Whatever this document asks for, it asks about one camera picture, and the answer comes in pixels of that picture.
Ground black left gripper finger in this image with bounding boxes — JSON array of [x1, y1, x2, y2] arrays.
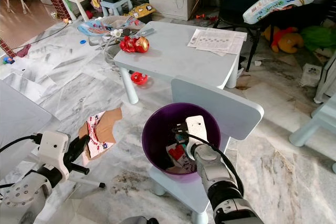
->
[[76, 134, 92, 161]]

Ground teal wrapper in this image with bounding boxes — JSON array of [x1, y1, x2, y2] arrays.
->
[[171, 130, 187, 146]]

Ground brown printed cardboard piece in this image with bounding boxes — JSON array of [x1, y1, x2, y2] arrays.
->
[[78, 108, 123, 160]]

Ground purple plastic rubbish bin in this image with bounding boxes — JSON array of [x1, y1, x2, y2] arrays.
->
[[141, 102, 222, 184]]

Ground red white wrapper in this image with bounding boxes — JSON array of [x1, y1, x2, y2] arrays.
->
[[165, 143, 195, 175]]

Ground pale blue child chair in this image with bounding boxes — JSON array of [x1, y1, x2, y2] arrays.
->
[[289, 51, 336, 175], [147, 77, 265, 224]]

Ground white marble table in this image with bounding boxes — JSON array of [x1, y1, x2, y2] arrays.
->
[[0, 80, 38, 180]]

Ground small red plastic toy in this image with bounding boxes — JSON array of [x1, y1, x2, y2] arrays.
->
[[130, 72, 149, 86]]

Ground pale blue child table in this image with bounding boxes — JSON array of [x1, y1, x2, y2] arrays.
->
[[114, 20, 248, 105]]

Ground dark robot foot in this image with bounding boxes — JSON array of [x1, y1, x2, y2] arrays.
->
[[121, 216, 153, 224]]

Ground printed paper sheets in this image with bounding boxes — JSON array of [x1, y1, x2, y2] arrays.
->
[[187, 27, 248, 57]]

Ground red gold toy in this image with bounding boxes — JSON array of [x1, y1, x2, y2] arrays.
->
[[120, 35, 150, 54]]

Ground grey remote control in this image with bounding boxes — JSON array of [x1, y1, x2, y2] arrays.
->
[[135, 28, 156, 37]]

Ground dark red cloth item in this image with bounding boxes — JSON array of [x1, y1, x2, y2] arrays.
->
[[15, 45, 32, 58]]

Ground colourful baby toy tray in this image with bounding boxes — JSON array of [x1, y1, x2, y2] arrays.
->
[[76, 15, 140, 38]]

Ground yellow picture book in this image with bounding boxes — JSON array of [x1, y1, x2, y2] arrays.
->
[[127, 4, 156, 20]]

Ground white television cabinet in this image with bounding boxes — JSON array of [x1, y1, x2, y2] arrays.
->
[[129, 0, 195, 21]]

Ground yellow orange plush toy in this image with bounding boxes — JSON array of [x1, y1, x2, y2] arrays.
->
[[262, 25, 304, 54]]

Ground pale blue stool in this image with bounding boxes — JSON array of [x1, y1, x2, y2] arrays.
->
[[100, 0, 133, 17]]

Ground green plush toy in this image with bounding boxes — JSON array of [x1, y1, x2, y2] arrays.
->
[[300, 26, 336, 51]]

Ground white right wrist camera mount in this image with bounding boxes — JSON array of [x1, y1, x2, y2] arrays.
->
[[185, 115, 209, 162]]

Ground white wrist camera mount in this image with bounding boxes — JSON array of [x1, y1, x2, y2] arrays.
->
[[185, 115, 209, 162], [38, 131, 70, 182]]

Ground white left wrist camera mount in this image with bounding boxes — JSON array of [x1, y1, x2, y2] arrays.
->
[[38, 131, 70, 182]]

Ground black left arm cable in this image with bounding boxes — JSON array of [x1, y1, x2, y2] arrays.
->
[[0, 134, 44, 189]]

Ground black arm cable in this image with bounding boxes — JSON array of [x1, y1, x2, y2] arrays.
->
[[0, 134, 44, 189], [189, 134, 245, 196]]

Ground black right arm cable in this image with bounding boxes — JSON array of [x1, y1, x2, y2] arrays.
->
[[189, 134, 245, 196]]

